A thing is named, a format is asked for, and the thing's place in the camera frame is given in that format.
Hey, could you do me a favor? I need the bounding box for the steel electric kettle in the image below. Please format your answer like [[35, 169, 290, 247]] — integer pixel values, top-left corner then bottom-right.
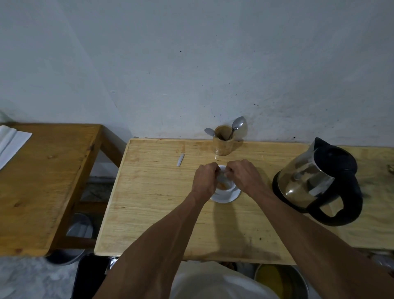
[[276, 137, 364, 227]]

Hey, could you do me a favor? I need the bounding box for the wooden side table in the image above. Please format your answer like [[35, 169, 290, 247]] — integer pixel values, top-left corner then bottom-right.
[[0, 123, 124, 258]]

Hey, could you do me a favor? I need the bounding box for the person's left forearm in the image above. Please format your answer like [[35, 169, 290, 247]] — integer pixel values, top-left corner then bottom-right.
[[92, 192, 213, 299]]

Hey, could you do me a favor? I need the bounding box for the person's right hand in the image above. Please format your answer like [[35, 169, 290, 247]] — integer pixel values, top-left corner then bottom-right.
[[225, 159, 268, 198]]

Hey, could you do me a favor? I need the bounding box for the person's right forearm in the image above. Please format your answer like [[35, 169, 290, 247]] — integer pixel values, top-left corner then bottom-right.
[[248, 187, 394, 299]]

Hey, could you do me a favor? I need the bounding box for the person's left hand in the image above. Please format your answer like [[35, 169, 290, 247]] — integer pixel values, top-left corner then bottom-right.
[[191, 162, 221, 202]]

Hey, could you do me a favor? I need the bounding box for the white cup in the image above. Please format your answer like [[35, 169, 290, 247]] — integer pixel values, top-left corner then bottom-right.
[[214, 165, 238, 196]]

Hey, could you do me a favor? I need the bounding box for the metal bowl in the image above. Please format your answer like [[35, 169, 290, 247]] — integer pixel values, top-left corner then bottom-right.
[[46, 213, 95, 266]]

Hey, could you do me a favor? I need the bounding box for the white folded cloth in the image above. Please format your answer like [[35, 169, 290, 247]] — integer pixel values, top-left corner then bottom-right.
[[0, 125, 33, 170]]

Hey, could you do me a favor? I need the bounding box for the white saucer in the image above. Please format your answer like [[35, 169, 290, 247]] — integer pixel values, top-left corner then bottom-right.
[[209, 182, 242, 204]]

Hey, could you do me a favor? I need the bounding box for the wooden utensil holder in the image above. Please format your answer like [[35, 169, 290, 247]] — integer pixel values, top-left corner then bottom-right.
[[213, 125, 236, 156]]

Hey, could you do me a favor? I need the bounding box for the person's white shirt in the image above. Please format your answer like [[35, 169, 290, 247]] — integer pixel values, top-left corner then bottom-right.
[[169, 261, 281, 299]]

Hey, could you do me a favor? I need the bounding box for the large metal spoon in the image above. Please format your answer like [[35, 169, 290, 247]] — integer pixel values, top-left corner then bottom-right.
[[227, 116, 247, 141]]

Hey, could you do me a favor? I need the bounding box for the metal pot with yellow contents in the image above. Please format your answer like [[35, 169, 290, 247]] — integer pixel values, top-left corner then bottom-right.
[[254, 263, 310, 299]]

